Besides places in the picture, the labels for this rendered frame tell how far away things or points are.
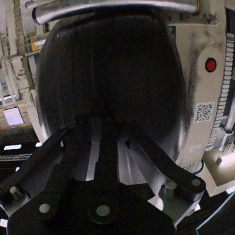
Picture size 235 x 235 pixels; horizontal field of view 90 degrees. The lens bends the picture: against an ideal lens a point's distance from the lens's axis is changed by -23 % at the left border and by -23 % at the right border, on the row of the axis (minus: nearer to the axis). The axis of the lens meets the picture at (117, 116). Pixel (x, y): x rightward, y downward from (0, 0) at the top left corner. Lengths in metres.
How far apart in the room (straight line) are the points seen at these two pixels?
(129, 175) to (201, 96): 0.32
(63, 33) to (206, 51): 0.37
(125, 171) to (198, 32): 0.39
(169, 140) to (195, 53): 0.27
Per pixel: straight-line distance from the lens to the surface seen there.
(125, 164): 0.28
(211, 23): 0.33
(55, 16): 0.32
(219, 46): 0.49
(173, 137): 0.26
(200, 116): 0.53
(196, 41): 0.44
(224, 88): 0.57
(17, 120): 4.73
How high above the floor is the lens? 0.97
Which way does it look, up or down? 31 degrees up
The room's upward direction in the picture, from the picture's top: 174 degrees clockwise
